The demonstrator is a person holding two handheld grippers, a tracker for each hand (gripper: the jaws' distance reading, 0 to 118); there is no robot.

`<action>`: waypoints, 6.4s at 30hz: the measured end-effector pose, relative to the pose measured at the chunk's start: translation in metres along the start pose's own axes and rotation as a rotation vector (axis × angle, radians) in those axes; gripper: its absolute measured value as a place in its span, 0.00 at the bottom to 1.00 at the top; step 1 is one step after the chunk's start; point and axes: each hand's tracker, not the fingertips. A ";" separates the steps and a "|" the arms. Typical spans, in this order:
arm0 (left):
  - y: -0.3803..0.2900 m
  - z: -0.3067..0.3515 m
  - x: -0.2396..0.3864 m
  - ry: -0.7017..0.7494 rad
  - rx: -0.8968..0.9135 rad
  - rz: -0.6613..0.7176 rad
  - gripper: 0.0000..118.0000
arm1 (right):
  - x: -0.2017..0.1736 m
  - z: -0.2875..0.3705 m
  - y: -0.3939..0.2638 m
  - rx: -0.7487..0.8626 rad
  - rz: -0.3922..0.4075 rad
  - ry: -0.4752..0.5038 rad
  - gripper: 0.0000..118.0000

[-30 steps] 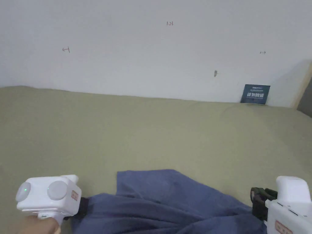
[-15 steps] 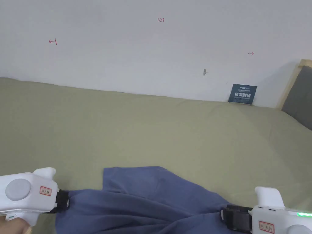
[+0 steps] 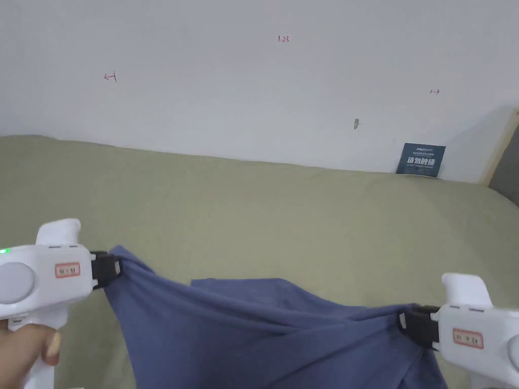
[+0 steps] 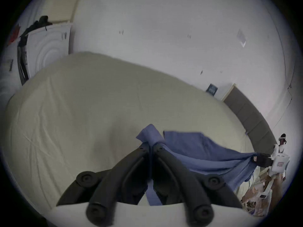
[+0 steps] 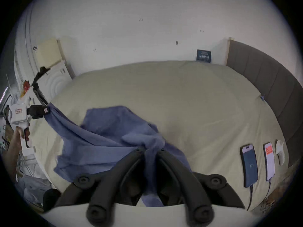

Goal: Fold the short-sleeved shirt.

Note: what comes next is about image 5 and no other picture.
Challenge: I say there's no dark blue box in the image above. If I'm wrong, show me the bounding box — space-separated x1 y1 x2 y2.
196 49 212 63

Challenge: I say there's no beige board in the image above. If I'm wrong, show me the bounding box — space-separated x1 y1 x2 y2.
36 38 64 68

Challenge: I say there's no bed with beige sheet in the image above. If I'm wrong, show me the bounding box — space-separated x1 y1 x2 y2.
28 60 292 213

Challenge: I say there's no person's left forearm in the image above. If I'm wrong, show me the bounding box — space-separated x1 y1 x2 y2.
2 141 22 182

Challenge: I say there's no black tripod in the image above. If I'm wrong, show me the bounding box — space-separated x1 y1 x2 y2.
31 66 51 106

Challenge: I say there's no dark blue phone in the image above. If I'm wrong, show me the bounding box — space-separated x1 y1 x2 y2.
240 144 258 188

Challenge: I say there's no person's left hand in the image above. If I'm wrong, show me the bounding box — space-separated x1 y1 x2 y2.
11 122 32 151

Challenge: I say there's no white washing machine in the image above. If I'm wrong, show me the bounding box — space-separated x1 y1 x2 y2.
36 60 72 99

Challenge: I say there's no white phone with red label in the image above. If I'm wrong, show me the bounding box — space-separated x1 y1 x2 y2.
263 142 276 182

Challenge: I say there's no dark phone cable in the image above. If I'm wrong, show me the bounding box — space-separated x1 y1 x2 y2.
246 185 254 211
262 179 272 201

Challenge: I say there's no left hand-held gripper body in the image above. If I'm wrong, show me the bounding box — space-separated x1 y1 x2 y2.
7 104 41 156

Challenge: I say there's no white hand controller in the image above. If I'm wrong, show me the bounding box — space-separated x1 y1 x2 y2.
275 140 285 166

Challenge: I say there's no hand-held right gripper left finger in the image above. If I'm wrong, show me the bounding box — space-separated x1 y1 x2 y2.
54 148 147 225

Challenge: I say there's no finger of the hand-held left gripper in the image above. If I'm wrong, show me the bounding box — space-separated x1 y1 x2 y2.
38 105 51 119

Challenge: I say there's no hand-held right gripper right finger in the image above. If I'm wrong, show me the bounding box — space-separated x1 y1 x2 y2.
156 150 246 225

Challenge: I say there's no grey padded headboard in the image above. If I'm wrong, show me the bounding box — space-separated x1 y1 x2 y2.
226 39 303 168

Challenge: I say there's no blue shirt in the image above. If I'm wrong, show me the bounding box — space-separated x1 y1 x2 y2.
45 103 194 207

